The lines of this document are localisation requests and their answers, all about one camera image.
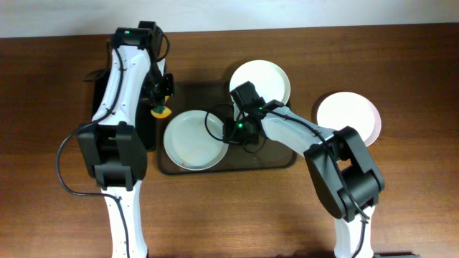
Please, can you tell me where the green and yellow sponge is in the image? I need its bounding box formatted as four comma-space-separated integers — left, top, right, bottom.
151, 105, 171, 119

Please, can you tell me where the light blue plate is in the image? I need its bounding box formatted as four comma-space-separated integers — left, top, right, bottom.
163, 110, 229, 171

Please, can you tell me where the pink plate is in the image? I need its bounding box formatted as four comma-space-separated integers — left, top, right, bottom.
316, 92, 382, 146

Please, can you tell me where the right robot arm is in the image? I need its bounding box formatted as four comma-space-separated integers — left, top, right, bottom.
223, 82, 385, 257

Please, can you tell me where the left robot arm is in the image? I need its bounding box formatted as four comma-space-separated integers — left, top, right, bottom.
77, 21, 174, 258

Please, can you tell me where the brown plastic serving tray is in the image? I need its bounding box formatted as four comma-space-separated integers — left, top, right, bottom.
156, 81, 298, 176

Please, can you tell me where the black rectangular tray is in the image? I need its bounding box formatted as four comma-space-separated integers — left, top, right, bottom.
84, 69, 156, 152

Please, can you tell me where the cream white plate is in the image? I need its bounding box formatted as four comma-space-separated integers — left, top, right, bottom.
229, 60, 290, 104

